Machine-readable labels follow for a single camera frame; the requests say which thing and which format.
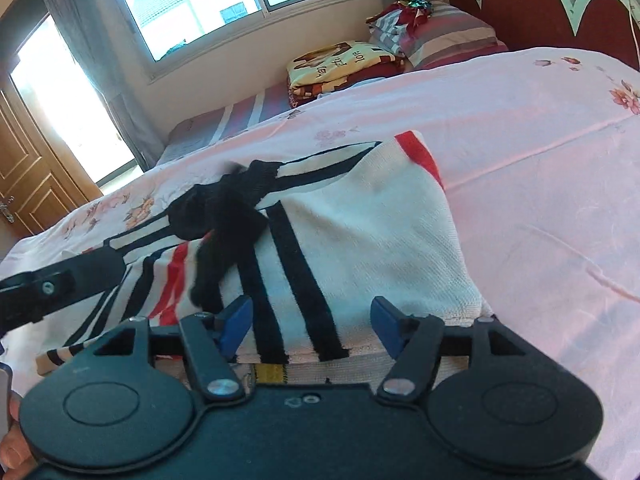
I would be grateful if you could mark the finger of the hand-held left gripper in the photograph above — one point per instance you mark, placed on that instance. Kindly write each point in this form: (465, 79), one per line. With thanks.
(97, 272)

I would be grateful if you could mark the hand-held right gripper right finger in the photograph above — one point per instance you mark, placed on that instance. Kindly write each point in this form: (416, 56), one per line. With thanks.
(387, 325)

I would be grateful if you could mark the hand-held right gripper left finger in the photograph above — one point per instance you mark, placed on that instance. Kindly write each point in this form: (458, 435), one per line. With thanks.
(235, 325)

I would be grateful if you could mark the white black red striped sweater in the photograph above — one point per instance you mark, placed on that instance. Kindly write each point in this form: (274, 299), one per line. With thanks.
(375, 235)

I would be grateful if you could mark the black cloth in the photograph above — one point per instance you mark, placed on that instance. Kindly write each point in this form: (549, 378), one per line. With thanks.
(225, 220)

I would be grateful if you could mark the person's left hand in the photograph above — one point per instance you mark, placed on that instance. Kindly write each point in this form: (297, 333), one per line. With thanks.
(15, 452)

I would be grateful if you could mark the wooden door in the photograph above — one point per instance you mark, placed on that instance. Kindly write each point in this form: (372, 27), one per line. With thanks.
(35, 175)

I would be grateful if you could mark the pink floral bedsheet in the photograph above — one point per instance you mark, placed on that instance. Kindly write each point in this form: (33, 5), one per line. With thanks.
(525, 185)

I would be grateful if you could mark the striped mattress sheet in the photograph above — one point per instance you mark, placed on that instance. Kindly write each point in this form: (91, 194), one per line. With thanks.
(225, 120)

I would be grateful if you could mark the grey curtain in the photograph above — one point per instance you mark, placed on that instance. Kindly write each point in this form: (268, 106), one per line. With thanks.
(100, 70)

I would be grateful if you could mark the folded yellow printed blanket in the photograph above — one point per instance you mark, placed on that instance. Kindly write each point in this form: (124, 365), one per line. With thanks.
(340, 62)

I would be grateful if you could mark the sliding window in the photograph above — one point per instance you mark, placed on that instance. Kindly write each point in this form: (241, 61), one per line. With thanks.
(200, 0)

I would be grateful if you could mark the striped pillow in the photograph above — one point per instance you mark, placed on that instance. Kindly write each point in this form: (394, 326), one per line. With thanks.
(450, 35)

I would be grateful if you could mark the red cloth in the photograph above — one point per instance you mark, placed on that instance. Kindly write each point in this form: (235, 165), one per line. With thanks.
(395, 16)

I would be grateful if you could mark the red headboard with white trim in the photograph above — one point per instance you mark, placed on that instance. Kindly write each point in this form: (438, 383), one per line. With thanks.
(525, 0)

